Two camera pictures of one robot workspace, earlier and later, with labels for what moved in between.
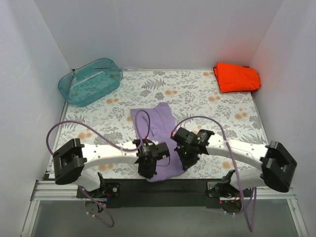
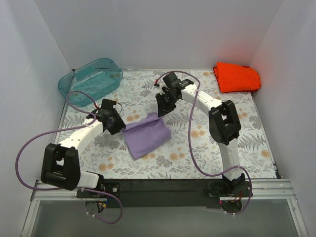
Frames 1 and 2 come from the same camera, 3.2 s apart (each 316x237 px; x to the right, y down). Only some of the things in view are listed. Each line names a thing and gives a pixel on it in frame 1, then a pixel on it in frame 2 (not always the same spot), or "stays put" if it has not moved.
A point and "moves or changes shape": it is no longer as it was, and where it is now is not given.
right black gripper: [186, 161] -> [163, 104]
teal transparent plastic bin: [80, 86] stays put
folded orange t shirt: [233, 77] stays put
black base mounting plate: [139, 193] stays put
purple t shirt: [157, 122] moves or changes shape
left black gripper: [146, 170] -> [118, 123]
